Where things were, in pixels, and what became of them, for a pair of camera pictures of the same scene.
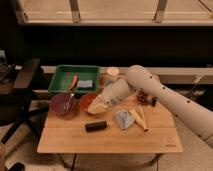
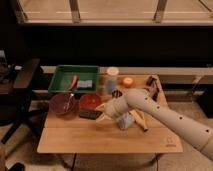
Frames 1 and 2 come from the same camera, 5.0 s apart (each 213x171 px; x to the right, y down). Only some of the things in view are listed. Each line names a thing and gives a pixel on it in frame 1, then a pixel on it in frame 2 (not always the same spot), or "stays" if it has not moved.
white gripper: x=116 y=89 -> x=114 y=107
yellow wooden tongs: x=139 y=118 stays
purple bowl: x=65 y=104 stays
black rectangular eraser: x=96 y=126 -> x=89 y=114
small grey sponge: x=84 y=84 stays
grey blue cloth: x=124 y=119 stays
